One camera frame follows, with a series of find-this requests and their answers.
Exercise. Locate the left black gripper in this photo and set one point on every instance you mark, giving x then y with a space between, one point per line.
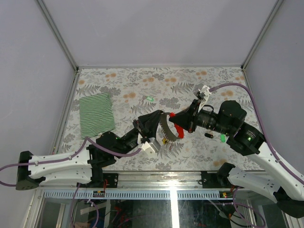
150 122

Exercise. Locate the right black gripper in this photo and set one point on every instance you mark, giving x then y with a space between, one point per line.
188 119

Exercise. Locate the grey red key ring holder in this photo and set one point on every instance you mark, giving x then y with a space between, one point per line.
172 132

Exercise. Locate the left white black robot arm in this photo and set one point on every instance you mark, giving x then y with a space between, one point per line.
84 168

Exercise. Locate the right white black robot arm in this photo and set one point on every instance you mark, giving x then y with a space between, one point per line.
286 186

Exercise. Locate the black key tag right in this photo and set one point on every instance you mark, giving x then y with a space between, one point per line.
208 135

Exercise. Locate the green key tag centre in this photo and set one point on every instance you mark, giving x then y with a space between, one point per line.
151 99

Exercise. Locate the green key tag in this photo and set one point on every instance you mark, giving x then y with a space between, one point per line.
222 138
151 99

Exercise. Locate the green key tag right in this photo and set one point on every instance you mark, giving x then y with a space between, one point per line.
222 138

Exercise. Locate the green striped cloth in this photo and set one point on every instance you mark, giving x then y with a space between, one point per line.
96 115

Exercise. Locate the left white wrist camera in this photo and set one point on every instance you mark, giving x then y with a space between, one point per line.
151 147

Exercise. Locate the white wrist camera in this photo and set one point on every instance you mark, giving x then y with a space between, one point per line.
202 92
151 147

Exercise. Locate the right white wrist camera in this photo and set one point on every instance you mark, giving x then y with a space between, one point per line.
202 92

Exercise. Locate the aluminium front rail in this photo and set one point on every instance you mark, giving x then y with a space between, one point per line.
150 185

